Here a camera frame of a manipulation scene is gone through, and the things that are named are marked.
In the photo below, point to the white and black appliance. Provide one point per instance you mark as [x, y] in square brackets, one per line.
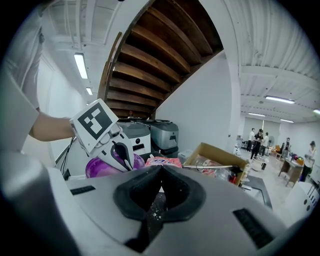
[135, 135]

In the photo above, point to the wooden desk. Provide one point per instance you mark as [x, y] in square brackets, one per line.
[291, 170]

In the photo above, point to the purple plastic bucket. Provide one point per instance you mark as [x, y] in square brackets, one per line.
[100, 168]

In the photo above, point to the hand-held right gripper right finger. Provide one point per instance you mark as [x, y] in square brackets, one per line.
[220, 200]

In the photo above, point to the white bucket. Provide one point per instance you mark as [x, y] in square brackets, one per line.
[258, 166]

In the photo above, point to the brown wooden staircase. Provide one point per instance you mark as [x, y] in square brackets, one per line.
[155, 62]

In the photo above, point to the metal rod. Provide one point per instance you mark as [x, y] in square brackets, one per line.
[210, 166]

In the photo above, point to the small white box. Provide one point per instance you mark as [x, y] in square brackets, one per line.
[185, 155]

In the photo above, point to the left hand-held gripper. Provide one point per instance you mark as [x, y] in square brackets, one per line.
[93, 122]

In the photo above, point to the open cardboard box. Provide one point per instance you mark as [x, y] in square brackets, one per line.
[217, 155]

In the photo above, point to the person's left forearm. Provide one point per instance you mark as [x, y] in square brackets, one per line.
[52, 127]

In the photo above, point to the white appliance cabinet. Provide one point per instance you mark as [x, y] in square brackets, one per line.
[308, 200]

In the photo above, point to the long ceiling light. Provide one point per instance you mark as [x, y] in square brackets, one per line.
[280, 99]
[286, 120]
[316, 111]
[80, 65]
[89, 91]
[256, 114]

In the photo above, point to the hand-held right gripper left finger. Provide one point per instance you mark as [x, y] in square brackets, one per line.
[100, 200]

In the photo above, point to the person's grey shirt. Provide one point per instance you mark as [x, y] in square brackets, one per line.
[17, 112]

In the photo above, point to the dark grey appliance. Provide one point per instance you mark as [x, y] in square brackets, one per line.
[163, 136]

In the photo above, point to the pink detergent pouch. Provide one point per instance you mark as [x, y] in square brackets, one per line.
[162, 162]

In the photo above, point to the standing fan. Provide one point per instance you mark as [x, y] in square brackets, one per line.
[271, 141]

